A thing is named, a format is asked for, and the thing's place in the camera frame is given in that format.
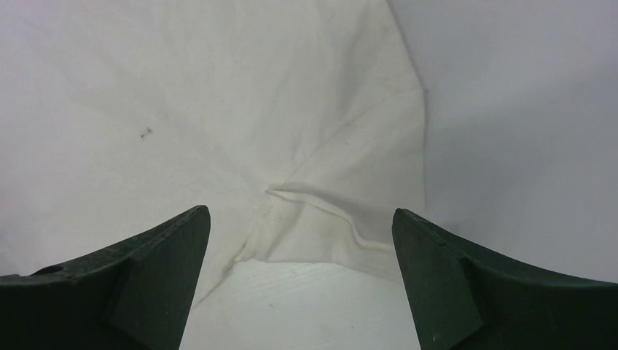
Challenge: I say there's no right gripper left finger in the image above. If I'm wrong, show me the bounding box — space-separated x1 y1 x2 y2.
1 206 211 349

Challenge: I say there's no cream white t shirt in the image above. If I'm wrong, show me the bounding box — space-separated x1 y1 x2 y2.
1 1 425 303

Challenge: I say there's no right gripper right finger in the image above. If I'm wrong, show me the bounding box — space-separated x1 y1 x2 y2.
392 209 617 349

